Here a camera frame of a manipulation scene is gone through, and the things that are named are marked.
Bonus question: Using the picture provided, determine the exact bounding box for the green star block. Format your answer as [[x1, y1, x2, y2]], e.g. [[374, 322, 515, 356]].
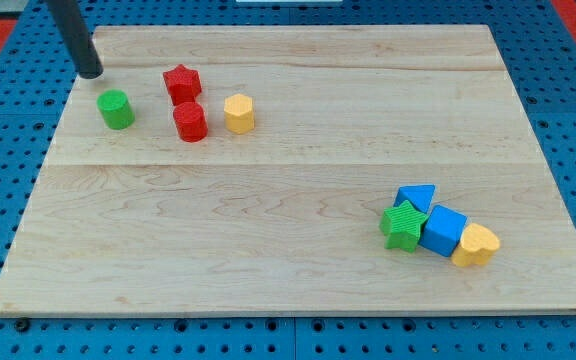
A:
[[379, 200, 429, 253]]

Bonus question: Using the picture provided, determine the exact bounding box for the red star block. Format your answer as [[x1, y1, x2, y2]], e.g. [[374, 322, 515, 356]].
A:
[[163, 64, 202, 106]]

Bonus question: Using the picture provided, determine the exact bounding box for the light wooden board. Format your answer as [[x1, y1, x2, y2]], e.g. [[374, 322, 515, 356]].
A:
[[0, 25, 576, 318]]

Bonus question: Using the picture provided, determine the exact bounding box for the yellow hexagon block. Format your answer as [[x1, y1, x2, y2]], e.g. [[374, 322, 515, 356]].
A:
[[224, 94, 255, 134]]

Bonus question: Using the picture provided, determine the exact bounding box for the red cylinder block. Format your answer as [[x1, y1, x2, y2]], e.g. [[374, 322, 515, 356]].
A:
[[173, 102, 208, 142]]

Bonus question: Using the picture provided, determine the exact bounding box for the blue triangle block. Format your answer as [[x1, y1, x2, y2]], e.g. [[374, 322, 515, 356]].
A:
[[393, 184, 436, 213]]

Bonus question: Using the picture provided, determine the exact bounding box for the blue cube block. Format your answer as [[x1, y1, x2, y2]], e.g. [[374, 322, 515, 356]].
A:
[[419, 205, 467, 257]]

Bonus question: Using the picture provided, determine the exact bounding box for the green cylinder block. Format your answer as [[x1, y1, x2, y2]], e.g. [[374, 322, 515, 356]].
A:
[[96, 89, 135, 130]]

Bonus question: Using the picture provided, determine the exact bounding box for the yellow heart block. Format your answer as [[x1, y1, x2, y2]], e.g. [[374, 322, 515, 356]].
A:
[[450, 223, 501, 267]]

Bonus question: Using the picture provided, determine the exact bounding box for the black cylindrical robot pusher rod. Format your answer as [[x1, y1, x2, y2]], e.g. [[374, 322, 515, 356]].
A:
[[45, 0, 104, 79]]

